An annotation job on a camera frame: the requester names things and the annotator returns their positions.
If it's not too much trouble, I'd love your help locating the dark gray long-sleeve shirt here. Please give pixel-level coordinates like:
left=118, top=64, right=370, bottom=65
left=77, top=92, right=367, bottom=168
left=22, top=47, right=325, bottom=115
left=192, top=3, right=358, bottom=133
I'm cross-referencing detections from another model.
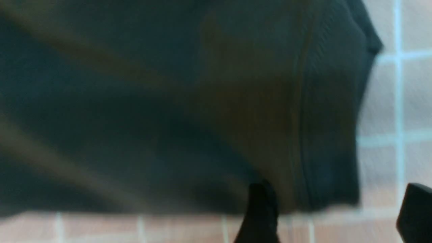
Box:
left=1, top=0, right=383, bottom=217

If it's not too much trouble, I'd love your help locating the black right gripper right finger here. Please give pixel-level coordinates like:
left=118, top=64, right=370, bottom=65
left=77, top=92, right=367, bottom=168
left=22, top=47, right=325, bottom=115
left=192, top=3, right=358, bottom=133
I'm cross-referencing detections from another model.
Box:
left=396, top=183, right=432, bottom=243

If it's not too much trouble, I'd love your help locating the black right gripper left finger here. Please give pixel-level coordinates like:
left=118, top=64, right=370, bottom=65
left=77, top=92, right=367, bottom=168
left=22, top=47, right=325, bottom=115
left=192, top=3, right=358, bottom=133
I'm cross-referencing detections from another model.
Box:
left=234, top=182, right=280, bottom=243

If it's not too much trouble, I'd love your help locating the pink checkered tablecloth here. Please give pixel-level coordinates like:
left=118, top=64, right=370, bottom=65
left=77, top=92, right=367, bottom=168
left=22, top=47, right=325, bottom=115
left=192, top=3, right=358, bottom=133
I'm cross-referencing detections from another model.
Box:
left=1, top=0, right=432, bottom=243

